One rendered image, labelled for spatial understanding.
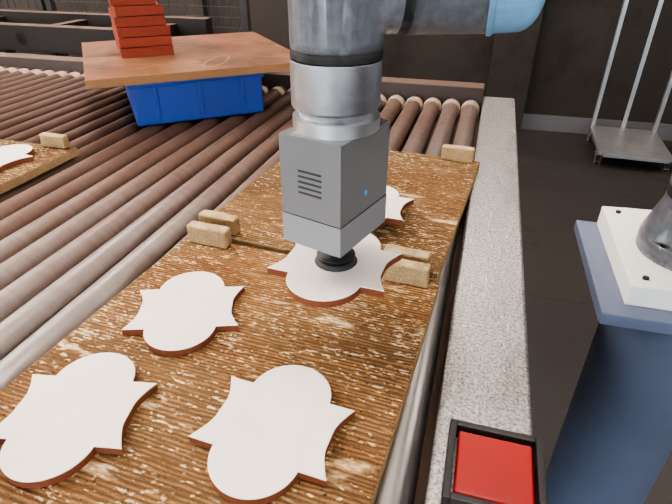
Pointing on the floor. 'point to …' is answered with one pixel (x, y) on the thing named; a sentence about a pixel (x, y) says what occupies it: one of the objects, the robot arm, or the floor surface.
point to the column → (615, 396)
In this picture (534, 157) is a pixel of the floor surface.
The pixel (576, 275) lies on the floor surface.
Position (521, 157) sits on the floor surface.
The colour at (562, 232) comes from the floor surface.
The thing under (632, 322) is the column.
